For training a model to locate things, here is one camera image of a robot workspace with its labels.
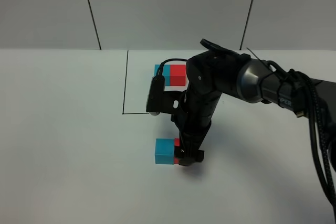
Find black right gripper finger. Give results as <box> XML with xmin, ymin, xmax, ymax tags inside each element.
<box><xmin>174</xmin><ymin>146</ymin><xmax>185</xmax><ymax>159</ymax></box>
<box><xmin>178</xmin><ymin>150</ymin><xmax>204</xmax><ymax>166</ymax></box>

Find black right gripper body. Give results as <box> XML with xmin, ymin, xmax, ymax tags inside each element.
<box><xmin>171</xmin><ymin>87</ymin><xmax>219</xmax><ymax>156</ymax></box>

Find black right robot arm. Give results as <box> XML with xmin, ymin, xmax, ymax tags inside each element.
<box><xmin>175</xmin><ymin>39</ymin><xmax>335</xmax><ymax>166</ymax></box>

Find template red cube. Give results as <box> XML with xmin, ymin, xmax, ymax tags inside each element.
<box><xmin>170</xmin><ymin>65</ymin><xmax>186</xmax><ymax>87</ymax></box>

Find template blue cube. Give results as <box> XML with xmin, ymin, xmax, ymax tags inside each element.
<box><xmin>154</xmin><ymin>64</ymin><xmax>171</xmax><ymax>87</ymax></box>

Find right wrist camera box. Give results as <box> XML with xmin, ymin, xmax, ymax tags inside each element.
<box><xmin>146</xmin><ymin>75</ymin><xmax>186</xmax><ymax>115</ymax></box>

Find black right camera cable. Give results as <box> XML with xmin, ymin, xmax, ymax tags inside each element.
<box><xmin>246</xmin><ymin>47</ymin><xmax>336</xmax><ymax>205</ymax></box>

